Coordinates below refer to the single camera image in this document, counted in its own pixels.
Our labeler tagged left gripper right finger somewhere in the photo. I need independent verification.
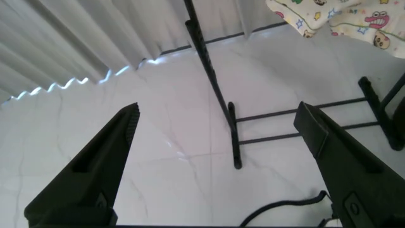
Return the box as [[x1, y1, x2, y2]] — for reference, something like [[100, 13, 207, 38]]
[[293, 101, 405, 227]]

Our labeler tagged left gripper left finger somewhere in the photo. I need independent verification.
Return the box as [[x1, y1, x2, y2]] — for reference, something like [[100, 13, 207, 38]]
[[24, 102, 141, 227]]

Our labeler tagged cream printed garment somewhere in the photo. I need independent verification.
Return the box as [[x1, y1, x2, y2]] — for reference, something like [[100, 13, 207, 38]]
[[265, 0, 405, 60]]

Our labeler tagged black clothes rack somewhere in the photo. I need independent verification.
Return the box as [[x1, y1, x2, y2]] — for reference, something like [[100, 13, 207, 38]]
[[183, 0, 405, 170]]

